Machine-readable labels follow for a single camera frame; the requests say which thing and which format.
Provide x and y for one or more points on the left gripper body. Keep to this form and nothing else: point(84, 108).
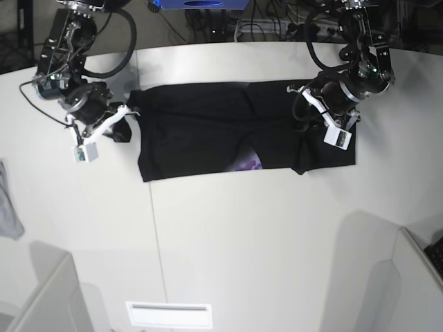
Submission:
point(339, 95)

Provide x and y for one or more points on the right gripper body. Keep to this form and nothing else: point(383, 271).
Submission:
point(90, 104)

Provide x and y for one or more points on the black T-shirt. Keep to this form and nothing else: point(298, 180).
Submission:
point(208, 128)

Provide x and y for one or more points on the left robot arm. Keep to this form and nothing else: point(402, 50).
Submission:
point(365, 57)

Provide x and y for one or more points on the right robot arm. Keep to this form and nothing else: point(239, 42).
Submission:
point(61, 75)

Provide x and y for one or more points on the white power strip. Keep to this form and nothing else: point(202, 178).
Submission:
point(273, 30)

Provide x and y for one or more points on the blue box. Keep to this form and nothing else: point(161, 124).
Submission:
point(202, 4)

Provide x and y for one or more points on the grey cloth at table edge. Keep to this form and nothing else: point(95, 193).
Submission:
point(11, 226)

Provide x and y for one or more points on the black keyboard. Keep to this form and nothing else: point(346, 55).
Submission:
point(435, 253)

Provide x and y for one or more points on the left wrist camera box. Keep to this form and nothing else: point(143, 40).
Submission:
point(337, 137)

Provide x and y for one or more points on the black vertical post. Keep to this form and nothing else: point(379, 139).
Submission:
point(25, 24)

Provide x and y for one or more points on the white cable grommet plate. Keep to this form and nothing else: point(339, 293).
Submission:
point(170, 316)

